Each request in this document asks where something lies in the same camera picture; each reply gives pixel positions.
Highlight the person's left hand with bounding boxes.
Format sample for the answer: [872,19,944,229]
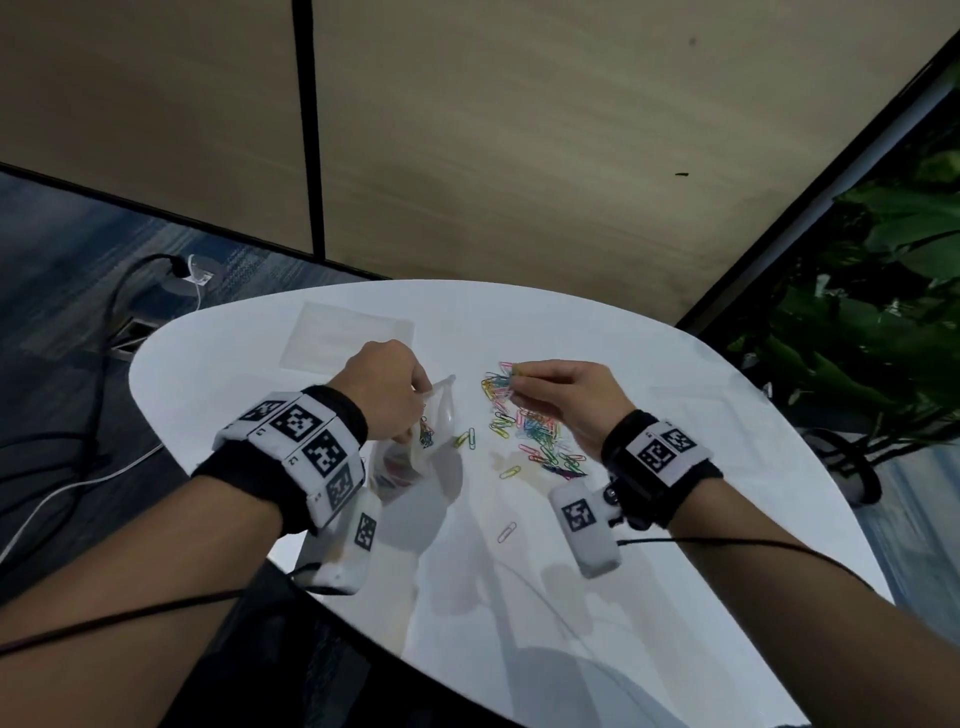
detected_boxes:
[333,339,435,444]

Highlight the marker wristband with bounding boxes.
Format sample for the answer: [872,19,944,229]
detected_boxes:
[599,408,725,532]
[191,384,370,535]

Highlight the black right camera cable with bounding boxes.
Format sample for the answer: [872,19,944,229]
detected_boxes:
[614,536,875,594]

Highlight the clear plastic box lid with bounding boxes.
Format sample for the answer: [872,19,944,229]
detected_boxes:
[648,386,766,459]

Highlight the black camera cable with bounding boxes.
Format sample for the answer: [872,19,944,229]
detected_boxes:
[0,566,350,658]
[614,536,875,594]

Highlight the pile of coloured paper clips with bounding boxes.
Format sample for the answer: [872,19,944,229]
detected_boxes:
[453,362,590,545]

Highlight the green leafy plant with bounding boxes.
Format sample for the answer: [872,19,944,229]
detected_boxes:
[723,67,960,451]

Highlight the metal floor outlet box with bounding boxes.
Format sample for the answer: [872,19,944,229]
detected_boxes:
[110,316,160,355]

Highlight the black floor cable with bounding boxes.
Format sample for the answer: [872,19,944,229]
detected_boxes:
[0,254,193,526]

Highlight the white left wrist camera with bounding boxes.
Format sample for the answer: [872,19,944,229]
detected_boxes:
[290,487,384,596]

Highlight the person's right hand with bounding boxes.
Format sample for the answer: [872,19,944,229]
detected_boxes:
[511,359,639,463]

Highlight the floor power socket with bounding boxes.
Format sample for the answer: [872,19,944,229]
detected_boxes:
[157,254,219,298]

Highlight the person's right forearm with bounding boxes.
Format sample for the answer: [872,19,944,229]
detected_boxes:
[667,479,960,728]

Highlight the clear plastic bag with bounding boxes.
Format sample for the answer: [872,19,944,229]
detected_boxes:
[279,301,415,375]
[367,374,459,508]

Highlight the left marker wristband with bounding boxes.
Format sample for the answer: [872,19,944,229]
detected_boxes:
[191,384,370,535]

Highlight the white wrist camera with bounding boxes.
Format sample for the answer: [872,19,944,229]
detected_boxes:
[290,487,384,596]
[547,479,624,580]

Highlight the right marker wristband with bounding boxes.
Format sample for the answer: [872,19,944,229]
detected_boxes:
[599,408,725,532]

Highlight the white floor cable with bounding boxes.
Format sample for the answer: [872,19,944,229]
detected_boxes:
[0,442,165,568]

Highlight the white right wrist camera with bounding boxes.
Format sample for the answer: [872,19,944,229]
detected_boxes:
[547,479,624,580]

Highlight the person's left forearm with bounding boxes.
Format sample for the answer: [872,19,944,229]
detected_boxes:
[0,473,285,728]

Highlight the black left camera cable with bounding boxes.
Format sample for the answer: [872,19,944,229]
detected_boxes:
[0,566,350,658]

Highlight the black plant stand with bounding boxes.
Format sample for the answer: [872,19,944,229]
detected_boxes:
[798,427,960,508]

